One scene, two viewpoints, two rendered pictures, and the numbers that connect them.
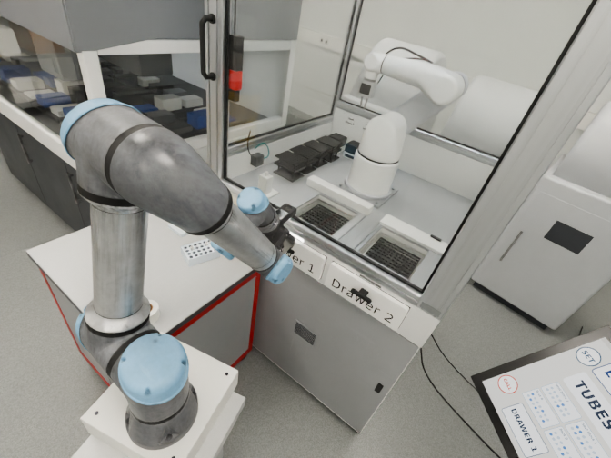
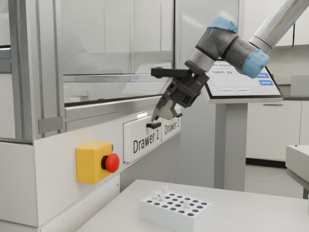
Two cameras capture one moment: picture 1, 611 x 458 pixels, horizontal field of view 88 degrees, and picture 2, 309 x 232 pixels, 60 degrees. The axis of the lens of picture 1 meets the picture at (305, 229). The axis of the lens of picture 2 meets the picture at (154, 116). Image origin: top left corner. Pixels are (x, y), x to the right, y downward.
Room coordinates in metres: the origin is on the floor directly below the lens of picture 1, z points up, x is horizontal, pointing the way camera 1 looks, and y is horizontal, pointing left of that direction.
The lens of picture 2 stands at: (1.01, 0.89, 1.03)
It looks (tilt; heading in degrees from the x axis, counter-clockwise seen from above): 6 degrees down; 260
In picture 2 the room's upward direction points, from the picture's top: straight up
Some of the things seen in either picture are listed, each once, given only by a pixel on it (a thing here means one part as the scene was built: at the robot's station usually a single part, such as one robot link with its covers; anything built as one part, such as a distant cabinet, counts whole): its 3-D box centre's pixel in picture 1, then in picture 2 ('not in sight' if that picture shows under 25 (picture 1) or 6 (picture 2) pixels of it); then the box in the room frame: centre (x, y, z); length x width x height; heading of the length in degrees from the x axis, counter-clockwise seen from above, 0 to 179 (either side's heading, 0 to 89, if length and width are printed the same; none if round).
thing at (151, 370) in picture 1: (155, 373); not in sight; (0.29, 0.23, 1.00); 0.13 x 0.12 x 0.14; 60
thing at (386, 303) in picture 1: (363, 295); (170, 122); (0.74, -0.24, 0.87); 0.29 x 0.02 x 0.11; 61
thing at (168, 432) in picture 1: (162, 402); not in sight; (0.29, 0.23, 0.89); 0.15 x 0.15 x 0.10
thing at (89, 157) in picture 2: not in sight; (96, 161); (1.04, 0.33, 0.88); 0.07 x 0.05 x 0.07; 61
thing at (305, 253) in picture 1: (291, 249); (145, 134); (0.89, 0.04, 0.87); 0.29 x 0.02 x 0.11; 61
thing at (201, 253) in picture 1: (200, 251); (176, 210); (0.88, 0.38, 0.78); 0.12 x 0.08 x 0.04; 134
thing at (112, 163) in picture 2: not in sight; (110, 163); (1.01, 0.35, 0.88); 0.04 x 0.03 x 0.04; 61
